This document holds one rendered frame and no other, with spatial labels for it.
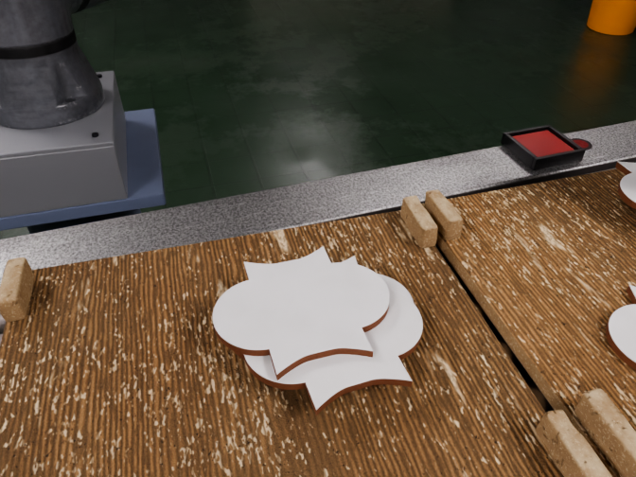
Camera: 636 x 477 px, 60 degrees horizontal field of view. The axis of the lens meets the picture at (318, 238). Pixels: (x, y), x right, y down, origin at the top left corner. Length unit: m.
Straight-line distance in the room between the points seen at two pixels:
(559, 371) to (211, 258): 0.33
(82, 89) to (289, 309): 0.47
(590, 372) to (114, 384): 0.38
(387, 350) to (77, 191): 0.49
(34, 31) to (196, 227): 0.31
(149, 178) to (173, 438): 0.47
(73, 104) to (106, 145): 0.09
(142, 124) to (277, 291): 0.56
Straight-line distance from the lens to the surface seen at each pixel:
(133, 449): 0.44
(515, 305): 0.53
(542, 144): 0.81
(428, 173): 0.73
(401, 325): 0.46
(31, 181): 0.78
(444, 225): 0.58
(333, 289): 0.47
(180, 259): 0.56
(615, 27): 4.40
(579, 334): 0.53
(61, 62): 0.80
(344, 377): 0.42
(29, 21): 0.78
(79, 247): 0.65
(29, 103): 0.80
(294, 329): 0.44
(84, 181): 0.77
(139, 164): 0.86
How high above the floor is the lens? 1.30
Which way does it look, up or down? 39 degrees down
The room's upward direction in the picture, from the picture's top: straight up
